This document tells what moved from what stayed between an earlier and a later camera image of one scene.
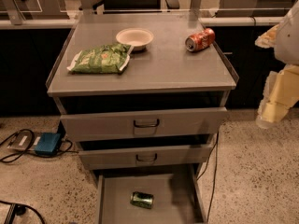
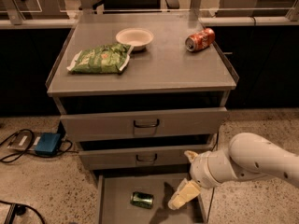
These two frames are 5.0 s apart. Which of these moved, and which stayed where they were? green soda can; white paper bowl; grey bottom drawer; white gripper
Moved: white gripper
Stayed: grey bottom drawer; green soda can; white paper bowl
